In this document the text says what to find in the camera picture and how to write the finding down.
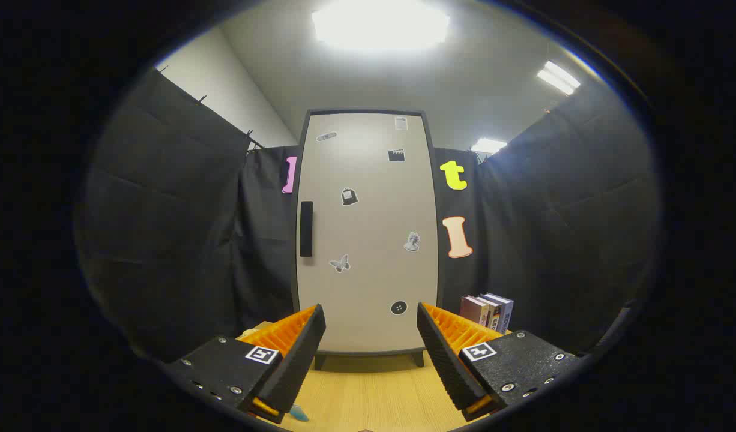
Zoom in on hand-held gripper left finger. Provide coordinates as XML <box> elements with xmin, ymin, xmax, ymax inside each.
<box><xmin>163</xmin><ymin>304</ymin><xmax>327</xmax><ymax>425</ymax></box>

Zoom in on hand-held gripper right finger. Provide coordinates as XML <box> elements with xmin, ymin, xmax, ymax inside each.
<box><xmin>416</xmin><ymin>302</ymin><xmax>591</xmax><ymax>422</ymax></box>

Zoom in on black door handle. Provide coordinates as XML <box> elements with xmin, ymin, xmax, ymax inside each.
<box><xmin>300</xmin><ymin>201</ymin><xmax>314</xmax><ymax>258</ymax></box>

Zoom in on dark grey cabinet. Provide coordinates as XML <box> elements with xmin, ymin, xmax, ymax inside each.
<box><xmin>292</xmin><ymin>108</ymin><xmax>445</xmax><ymax>369</ymax></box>

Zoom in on white-spined book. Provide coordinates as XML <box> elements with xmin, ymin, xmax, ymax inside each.
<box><xmin>477</xmin><ymin>295</ymin><xmax>501</xmax><ymax>331</ymax></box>

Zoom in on grey-blue book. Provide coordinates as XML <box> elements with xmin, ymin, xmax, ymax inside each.
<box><xmin>485</xmin><ymin>293</ymin><xmax>514</xmax><ymax>334</ymax></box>

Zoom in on black backdrop cloth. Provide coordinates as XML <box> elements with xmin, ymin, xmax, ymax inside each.
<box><xmin>74</xmin><ymin>66</ymin><xmax>663</xmax><ymax>362</ymax></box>

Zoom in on small ceiling light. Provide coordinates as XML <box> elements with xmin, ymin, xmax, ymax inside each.
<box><xmin>470</xmin><ymin>138</ymin><xmax>508</xmax><ymax>155</ymax></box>

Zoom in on long ceiling light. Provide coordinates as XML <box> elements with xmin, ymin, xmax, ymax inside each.
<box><xmin>536</xmin><ymin>60</ymin><xmax>582</xmax><ymax>97</ymax></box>

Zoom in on large ceiling light panel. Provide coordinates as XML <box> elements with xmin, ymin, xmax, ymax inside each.
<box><xmin>311</xmin><ymin>0</ymin><xmax>451</xmax><ymax>52</ymax></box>

